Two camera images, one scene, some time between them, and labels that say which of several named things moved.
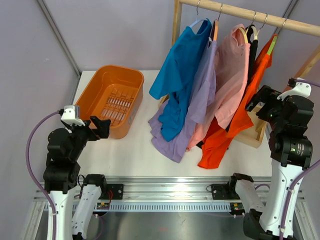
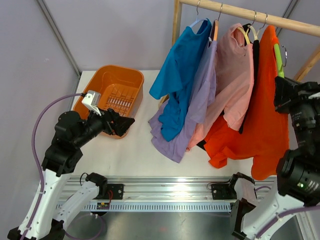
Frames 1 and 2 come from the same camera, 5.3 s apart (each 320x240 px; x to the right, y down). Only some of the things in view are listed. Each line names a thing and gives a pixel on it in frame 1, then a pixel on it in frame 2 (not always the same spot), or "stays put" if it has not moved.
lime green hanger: [275, 39] to [279, 61]
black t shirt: [253, 47] to [256, 49]
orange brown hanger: [214, 31] stays put
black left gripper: [102, 126] to [120, 124]
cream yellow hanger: [245, 32] stays put
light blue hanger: [197, 20] stays put
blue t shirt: [177, 77] stays put
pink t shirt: [232, 77] stays put
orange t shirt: [240, 117] to [265, 135]
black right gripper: [264, 93] to [291, 94]
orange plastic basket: [114, 93] stays put
